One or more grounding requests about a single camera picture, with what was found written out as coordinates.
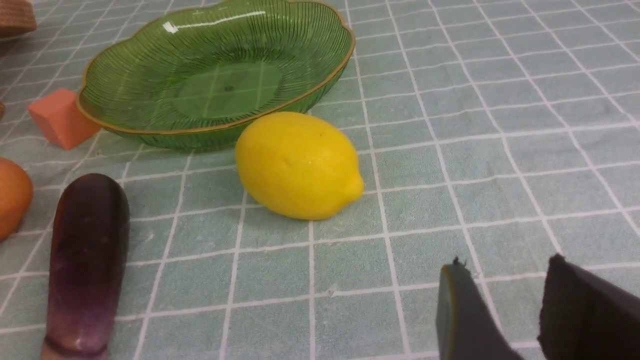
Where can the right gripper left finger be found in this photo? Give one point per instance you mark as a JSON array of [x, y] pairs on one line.
[[464, 326]]

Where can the checkered green tablecloth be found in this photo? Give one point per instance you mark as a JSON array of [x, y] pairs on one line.
[[500, 132]]

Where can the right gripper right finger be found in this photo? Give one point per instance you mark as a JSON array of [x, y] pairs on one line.
[[585, 317]]

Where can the woven wicker basket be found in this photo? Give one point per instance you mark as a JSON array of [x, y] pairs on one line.
[[17, 17]]

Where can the brown potato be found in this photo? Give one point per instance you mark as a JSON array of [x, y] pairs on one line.
[[16, 194]]

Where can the purple eggplant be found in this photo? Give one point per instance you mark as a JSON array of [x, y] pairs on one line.
[[88, 255]]

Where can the yellow lemon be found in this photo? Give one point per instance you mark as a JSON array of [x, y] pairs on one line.
[[299, 166]]

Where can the pink foam cube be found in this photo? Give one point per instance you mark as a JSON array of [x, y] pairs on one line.
[[60, 121]]

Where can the green glass plate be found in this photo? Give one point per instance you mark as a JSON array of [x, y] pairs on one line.
[[195, 78]]

